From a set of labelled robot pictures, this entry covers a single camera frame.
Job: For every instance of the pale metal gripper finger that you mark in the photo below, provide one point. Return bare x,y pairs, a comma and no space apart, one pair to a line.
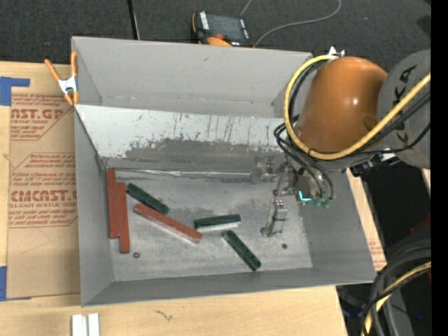
263,174
276,219

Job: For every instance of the black cylinder on white bracket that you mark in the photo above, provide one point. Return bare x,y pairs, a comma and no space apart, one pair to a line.
367,166

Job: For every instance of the brown cardboard board red print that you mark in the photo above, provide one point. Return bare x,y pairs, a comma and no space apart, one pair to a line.
38,173

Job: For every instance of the grey metal bin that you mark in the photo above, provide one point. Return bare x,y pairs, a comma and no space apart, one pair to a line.
196,79

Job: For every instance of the red-brown flat block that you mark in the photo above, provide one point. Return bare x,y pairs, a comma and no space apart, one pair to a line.
112,205
124,222
168,223

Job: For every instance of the dark green flat block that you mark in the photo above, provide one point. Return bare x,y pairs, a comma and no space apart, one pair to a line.
147,199
242,250
217,220

